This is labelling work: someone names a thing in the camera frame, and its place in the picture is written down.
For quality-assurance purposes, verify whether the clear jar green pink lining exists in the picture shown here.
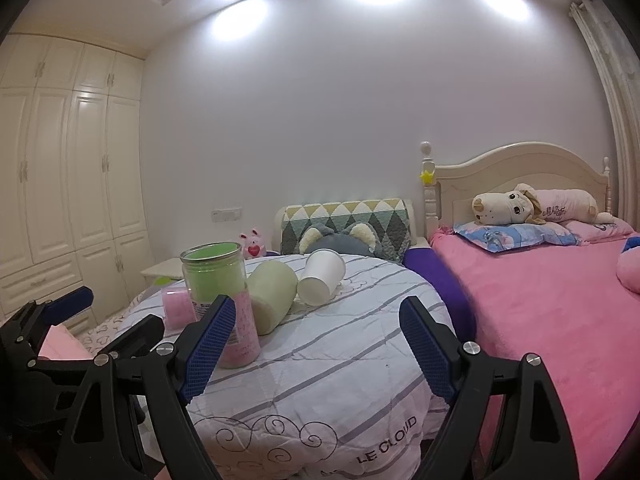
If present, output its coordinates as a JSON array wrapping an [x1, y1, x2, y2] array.
[[180, 242, 260, 368]]

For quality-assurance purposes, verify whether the pink ribbed cup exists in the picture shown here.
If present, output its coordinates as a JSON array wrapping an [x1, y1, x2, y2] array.
[[162, 286, 198, 330]]

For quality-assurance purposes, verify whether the pale green cup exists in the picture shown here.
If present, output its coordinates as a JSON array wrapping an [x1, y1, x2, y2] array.
[[247, 259, 298, 336]]

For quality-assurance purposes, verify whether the white paper cup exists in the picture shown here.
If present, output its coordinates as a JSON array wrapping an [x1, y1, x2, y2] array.
[[297, 248, 346, 307]]

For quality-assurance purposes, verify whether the white nightstand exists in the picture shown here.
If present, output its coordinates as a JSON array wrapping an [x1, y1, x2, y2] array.
[[141, 258, 183, 281]]

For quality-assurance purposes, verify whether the pink bunny plush far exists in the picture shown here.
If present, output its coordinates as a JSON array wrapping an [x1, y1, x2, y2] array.
[[240, 229, 267, 260]]

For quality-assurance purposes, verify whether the cream wardrobe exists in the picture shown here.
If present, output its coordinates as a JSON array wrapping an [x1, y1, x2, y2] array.
[[1, 34, 153, 334]]

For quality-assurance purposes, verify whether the pink bed blanket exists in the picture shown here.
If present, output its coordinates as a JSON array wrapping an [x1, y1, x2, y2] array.
[[431, 232, 639, 479]]

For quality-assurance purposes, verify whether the striped white quilt table cover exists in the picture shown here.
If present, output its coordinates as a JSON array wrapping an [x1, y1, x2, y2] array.
[[188, 256, 450, 479]]

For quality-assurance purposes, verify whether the blue cartoon pillow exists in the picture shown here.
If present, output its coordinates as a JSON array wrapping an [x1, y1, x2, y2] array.
[[454, 222, 579, 254]]

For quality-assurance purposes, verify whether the grey bear plush cushion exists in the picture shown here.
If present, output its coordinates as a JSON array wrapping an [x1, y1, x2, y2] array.
[[298, 222, 383, 258]]

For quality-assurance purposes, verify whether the cream dog plush toy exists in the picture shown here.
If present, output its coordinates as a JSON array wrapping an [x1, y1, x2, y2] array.
[[472, 183, 615, 226]]

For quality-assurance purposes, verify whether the cream wooden headboard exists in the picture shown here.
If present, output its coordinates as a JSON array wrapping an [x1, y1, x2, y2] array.
[[420, 141, 612, 237]]

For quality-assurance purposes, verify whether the green diamond patterned pillow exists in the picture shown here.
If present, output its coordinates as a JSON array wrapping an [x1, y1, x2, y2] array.
[[270, 197, 420, 263]]

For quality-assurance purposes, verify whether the yellow star decoration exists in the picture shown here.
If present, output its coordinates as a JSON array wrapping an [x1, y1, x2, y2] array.
[[420, 170, 435, 186]]

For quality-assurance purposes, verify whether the cream curtain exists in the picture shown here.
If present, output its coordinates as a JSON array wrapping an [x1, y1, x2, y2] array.
[[570, 0, 639, 226]]

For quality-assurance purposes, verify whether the white wall socket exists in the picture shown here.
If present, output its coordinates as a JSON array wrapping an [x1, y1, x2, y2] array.
[[210, 207, 243, 223]]

